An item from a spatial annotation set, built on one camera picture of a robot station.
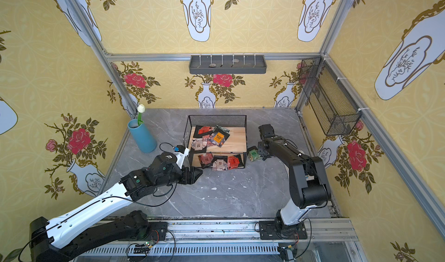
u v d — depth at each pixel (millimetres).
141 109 810
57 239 397
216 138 852
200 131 881
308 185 461
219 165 924
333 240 734
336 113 737
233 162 927
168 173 579
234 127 898
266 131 747
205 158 949
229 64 927
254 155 976
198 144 834
